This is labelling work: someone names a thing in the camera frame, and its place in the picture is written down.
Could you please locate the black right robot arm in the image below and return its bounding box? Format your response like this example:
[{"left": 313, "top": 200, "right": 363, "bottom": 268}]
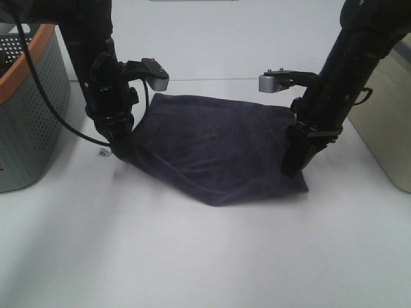
[{"left": 281, "top": 1, "right": 410, "bottom": 178}]

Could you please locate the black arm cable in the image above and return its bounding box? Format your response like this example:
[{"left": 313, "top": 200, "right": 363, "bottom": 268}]
[
  {"left": 9, "top": 0, "right": 150, "bottom": 149},
  {"left": 353, "top": 87, "right": 373, "bottom": 106}
]

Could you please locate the grey perforated basket orange rim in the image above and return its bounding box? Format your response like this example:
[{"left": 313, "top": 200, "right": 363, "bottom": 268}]
[{"left": 1, "top": 24, "right": 71, "bottom": 193}]

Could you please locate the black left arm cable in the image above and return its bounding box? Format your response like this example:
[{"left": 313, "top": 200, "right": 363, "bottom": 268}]
[{"left": 9, "top": 0, "right": 150, "bottom": 149}]

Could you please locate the white towel label tag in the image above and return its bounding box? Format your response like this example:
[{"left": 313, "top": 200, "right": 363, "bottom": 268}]
[{"left": 95, "top": 147, "right": 112, "bottom": 157}]

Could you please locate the dark navy blue towel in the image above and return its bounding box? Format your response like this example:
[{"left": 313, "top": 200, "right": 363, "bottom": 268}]
[{"left": 125, "top": 94, "right": 308, "bottom": 206}]

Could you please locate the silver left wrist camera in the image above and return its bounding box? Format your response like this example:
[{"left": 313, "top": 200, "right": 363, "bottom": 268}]
[{"left": 119, "top": 58, "right": 170, "bottom": 92}]

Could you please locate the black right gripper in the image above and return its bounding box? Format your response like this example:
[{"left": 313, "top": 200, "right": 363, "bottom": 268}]
[{"left": 281, "top": 121, "right": 342, "bottom": 178}]

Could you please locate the beige bin grey rim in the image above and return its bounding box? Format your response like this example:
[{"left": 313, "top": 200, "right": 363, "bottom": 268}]
[{"left": 349, "top": 39, "right": 410, "bottom": 193}]

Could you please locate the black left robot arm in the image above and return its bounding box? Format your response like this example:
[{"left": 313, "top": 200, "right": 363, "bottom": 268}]
[{"left": 1, "top": 1, "right": 138, "bottom": 160}]

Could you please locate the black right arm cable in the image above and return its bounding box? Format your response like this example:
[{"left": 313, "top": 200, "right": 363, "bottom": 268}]
[{"left": 353, "top": 87, "right": 373, "bottom": 106}]

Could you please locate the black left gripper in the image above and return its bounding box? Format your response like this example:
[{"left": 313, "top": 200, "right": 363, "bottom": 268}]
[{"left": 85, "top": 107, "right": 134, "bottom": 162}]

